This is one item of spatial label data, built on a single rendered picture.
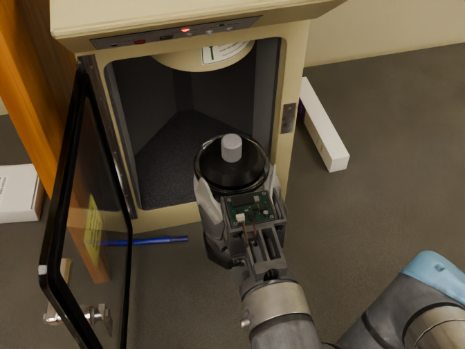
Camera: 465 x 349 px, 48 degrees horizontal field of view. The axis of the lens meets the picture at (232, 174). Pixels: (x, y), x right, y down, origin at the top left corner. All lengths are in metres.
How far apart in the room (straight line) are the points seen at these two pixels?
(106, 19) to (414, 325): 0.43
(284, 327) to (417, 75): 0.96
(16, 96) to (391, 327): 0.49
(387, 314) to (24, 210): 0.74
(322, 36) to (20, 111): 0.89
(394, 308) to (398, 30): 0.98
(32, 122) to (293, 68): 0.38
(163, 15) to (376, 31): 0.94
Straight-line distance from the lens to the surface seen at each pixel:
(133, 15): 0.55
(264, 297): 0.59
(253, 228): 0.61
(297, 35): 0.76
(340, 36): 1.39
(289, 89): 0.83
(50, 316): 0.70
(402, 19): 1.45
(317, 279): 1.00
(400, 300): 0.60
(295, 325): 0.58
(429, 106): 1.34
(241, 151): 0.71
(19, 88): 0.64
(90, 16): 0.56
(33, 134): 0.69
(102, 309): 0.69
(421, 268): 0.60
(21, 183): 1.14
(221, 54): 0.77
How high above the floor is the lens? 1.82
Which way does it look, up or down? 52 degrees down
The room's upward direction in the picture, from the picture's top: straight up
